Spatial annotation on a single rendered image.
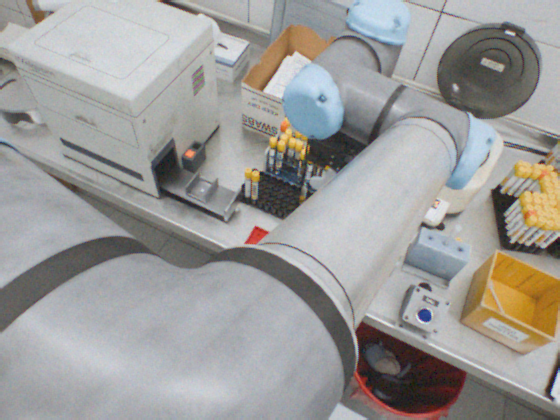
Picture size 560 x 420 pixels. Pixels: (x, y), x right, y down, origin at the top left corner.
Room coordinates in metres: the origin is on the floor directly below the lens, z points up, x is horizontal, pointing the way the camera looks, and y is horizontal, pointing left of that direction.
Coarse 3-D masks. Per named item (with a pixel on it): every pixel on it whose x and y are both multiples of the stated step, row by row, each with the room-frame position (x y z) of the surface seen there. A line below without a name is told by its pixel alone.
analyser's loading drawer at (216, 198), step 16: (160, 176) 0.57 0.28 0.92; (176, 176) 0.58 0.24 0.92; (192, 176) 0.58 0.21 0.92; (176, 192) 0.53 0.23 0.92; (192, 192) 0.54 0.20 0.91; (208, 192) 0.52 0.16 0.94; (224, 192) 0.55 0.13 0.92; (240, 192) 0.55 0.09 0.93; (208, 208) 0.50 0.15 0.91; (224, 208) 0.51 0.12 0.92
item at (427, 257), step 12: (420, 240) 0.45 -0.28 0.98; (432, 240) 0.46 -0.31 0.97; (444, 240) 0.46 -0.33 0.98; (456, 240) 0.46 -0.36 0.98; (408, 252) 0.46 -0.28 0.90; (420, 252) 0.44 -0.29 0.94; (432, 252) 0.44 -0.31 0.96; (444, 252) 0.43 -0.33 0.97; (456, 252) 0.43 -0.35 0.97; (468, 252) 0.44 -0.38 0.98; (408, 264) 0.44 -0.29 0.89; (420, 264) 0.44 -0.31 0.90; (432, 264) 0.43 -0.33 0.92; (444, 264) 0.43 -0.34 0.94; (456, 264) 0.42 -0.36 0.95; (420, 276) 0.42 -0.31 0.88; (432, 276) 0.42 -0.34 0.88; (444, 276) 0.42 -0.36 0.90
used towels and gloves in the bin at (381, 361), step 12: (372, 348) 0.47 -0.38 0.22; (384, 348) 0.48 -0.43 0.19; (372, 360) 0.43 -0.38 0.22; (384, 360) 0.43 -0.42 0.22; (384, 372) 0.39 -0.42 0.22; (396, 372) 0.40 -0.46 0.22; (384, 384) 0.35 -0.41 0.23; (396, 384) 0.36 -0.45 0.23; (408, 384) 0.37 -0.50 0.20; (384, 396) 0.32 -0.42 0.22; (396, 396) 0.32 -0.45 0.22
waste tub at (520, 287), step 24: (504, 264) 0.44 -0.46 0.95; (528, 264) 0.43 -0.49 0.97; (480, 288) 0.38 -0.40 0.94; (504, 288) 0.42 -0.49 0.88; (528, 288) 0.41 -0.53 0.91; (552, 288) 0.40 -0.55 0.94; (480, 312) 0.33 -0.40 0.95; (528, 312) 0.37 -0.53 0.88; (552, 312) 0.34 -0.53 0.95; (504, 336) 0.30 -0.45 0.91; (528, 336) 0.30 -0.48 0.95; (552, 336) 0.29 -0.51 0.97
